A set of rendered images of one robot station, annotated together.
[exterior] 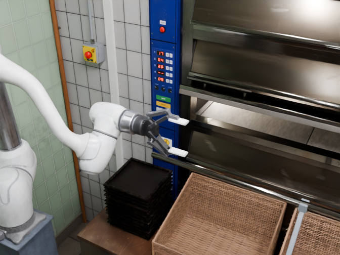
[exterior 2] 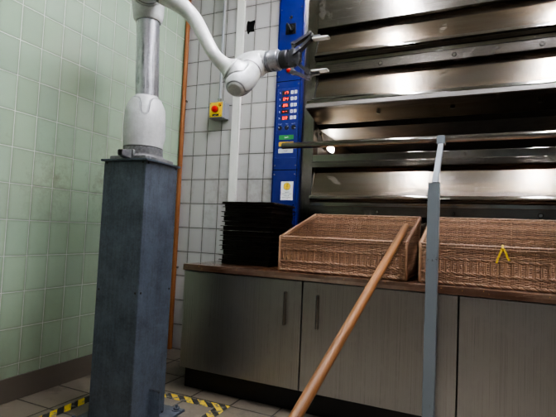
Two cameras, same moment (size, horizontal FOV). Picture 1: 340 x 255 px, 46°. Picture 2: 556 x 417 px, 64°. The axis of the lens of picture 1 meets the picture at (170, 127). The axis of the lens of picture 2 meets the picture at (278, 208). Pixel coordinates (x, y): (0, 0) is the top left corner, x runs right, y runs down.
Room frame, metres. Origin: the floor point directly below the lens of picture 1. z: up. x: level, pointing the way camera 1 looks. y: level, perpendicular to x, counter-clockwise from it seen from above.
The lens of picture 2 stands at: (-0.56, 0.24, 0.75)
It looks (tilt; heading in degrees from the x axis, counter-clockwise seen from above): 3 degrees up; 356
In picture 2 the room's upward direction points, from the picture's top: 3 degrees clockwise
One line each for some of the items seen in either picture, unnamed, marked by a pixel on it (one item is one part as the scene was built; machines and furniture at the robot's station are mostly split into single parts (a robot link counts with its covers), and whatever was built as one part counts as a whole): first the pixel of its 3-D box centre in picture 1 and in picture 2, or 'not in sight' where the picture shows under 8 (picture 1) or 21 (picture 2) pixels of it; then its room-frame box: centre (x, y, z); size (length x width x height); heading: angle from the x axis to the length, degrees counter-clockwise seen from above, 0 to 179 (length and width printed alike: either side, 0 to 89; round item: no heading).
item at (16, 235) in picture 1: (12, 222); (139, 155); (1.24, 0.67, 1.03); 0.22 x 0.18 x 0.06; 153
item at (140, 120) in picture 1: (147, 127); (290, 58); (1.28, 0.09, 1.48); 0.09 x 0.07 x 0.08; 61
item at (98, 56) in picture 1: (93, 52); (218, 111); (2.13, 0.43, 1.46); 0.10 x 0.07 x 0.10; 61
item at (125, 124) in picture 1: (131, 122); (275, 60); (1.32, 0.15, 1.48); 0.09 x 0.06 x 0.09; 151
